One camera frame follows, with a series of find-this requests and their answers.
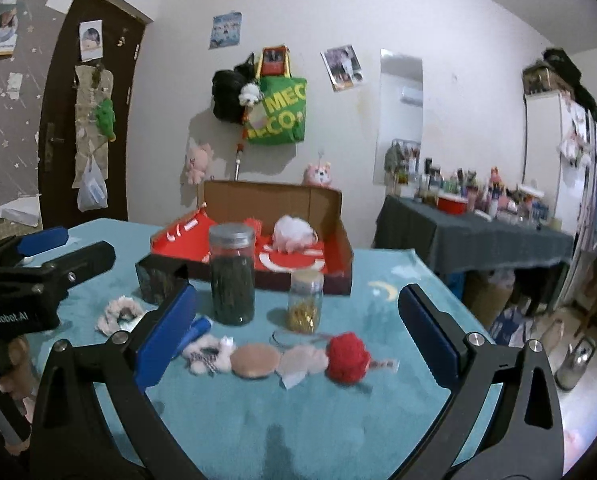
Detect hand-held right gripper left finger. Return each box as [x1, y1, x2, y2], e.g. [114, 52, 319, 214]
[31, 280, 204, 480]

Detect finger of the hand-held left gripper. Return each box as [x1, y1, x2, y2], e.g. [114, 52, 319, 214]
[26, 241, 116, 307]
[0, 226, 70, 272]

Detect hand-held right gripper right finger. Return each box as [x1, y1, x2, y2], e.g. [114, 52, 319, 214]
[397, 283, 564, 480]

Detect white plush bear keychain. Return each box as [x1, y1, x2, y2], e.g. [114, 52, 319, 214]
[181, 335, 236, 375]

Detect white fluffy scrunchie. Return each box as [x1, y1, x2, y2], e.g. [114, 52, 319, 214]
[95, 296, 146, 336]

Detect red pompom with tag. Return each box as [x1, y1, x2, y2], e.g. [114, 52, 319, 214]
[326, 332, 399, 386]

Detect beige round powder puff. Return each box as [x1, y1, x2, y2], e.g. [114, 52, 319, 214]
[230, 344, 282, 379]

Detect pale pink powder puff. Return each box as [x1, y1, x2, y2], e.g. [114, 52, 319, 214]
[277, 347, 329, 390]

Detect brown cardboard box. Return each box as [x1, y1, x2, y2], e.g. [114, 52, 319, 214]
[150, 180, 355, 297]

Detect person's left hand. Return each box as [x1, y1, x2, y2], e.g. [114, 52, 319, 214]
[0, 335, 42, 423]

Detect white paper sheet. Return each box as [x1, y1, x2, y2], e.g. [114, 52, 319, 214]
[0, 197, 42, 226]

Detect black square box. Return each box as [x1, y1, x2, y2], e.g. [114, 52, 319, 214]
[135, 254, 189, 307]

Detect cardboard box under table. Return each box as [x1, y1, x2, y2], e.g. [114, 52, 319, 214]
[461, 270, 512, 328]

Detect white plastic bag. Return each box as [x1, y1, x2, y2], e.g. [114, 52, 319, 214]
[77, 155, 108, 212]

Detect tall glass jar dark contents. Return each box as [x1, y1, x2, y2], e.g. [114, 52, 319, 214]
[208, 222, 256, 326]

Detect blue shopping bag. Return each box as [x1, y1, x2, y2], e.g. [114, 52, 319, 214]
[489, 305, 534, 346]

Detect red printed cloth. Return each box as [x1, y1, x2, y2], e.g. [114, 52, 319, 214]
[151, 212, 327, 273]

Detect side table with grey cloth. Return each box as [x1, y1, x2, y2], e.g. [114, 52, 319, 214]
[373, 195, 575, 321]

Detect beige thermos bottle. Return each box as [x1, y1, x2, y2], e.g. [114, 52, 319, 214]
[539, 320, 564, 356]

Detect small glass jar gold clips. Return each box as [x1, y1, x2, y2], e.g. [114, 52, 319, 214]
[287, 269, 325, 334]

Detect red basin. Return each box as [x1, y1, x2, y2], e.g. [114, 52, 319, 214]
[437, 194, 469, 216]

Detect dark brown door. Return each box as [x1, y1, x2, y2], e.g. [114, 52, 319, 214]
[37, 0, 146, 231]

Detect beige hanging organizer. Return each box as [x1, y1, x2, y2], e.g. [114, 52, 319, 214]
[73, 62, 115, 181]

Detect green plush toy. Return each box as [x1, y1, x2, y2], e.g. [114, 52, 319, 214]
[94, 98, 118, 141]

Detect group of bottles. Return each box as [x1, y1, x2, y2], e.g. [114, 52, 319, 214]
[386, 140, 564, 231]

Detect pink plush toy with face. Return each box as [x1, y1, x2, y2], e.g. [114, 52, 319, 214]
[302, 162, 333, 188]

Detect red tassel pendant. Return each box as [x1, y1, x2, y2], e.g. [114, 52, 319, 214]
[233, 110, 246, 181]

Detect door photo poster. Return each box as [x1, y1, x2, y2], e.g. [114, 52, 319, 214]
[79, 20, 104, 61]

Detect white wardrobe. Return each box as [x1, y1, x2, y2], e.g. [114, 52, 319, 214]
[523, 91, 597, 306]

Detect black backpack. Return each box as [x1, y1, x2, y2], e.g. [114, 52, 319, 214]
[212, 52, 256, 123]

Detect green tote bag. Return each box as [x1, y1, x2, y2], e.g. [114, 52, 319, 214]
[243, 47, 309, 146]

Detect patterned storage box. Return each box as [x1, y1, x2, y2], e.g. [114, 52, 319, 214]
[523, 62, 562, 95]

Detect red framed picture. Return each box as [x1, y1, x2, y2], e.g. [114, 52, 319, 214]
[261, 46, 290, 77]

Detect black bag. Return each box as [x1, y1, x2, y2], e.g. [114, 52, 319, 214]
[543, 47, 597, 111]

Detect door handle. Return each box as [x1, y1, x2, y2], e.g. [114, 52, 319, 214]
[43, 122, 56, 171]

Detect wall mirror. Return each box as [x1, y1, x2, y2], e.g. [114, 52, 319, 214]
[373, 49, 424, 186]

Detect pale wall poster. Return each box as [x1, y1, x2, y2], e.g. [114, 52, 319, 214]
[0, 0, 22, 57]

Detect blue wall poster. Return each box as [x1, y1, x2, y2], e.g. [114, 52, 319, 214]
[209, 11, 242, 50]

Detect photo wall poster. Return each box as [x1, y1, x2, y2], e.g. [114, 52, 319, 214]
[321, 45, 363, 92]

